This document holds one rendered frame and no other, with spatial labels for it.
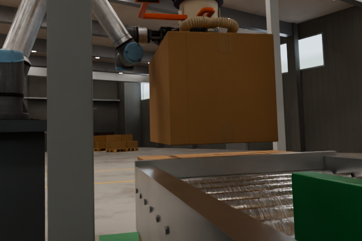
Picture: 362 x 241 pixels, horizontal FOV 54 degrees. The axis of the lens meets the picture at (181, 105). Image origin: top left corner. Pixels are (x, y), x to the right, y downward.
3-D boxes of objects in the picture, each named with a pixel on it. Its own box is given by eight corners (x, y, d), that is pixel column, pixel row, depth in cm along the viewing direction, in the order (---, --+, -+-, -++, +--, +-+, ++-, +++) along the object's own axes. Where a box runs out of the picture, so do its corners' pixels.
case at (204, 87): (278, 141, 130) (273, 33, 133) (170, 145, 122) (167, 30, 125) (225, 139, 189) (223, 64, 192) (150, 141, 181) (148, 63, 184)
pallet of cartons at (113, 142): (139, 150, 1485) (139, 134, 1491) (112, 152, 1420) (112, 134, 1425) (130, 150, 1555) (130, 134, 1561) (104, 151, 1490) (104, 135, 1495)
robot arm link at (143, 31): (137, 47, 181) (136, 28, 182) (146, 47, 182) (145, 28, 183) (139, 42, 172) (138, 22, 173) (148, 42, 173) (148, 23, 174)
